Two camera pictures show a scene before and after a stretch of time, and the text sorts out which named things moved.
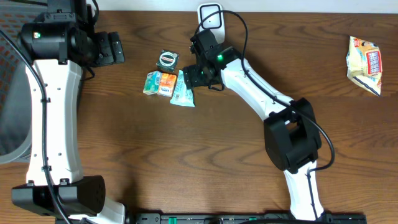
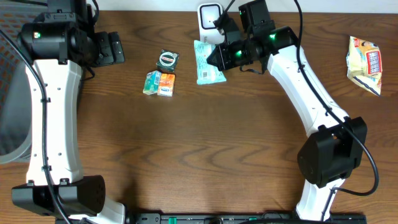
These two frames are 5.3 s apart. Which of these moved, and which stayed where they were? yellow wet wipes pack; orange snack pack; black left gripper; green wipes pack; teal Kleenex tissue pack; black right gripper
Moved: black right gripper; green wipes pack
Stayed: orange snack pack; teal Kleenex tissue pack; yellow wet wipes pack; black left gripper
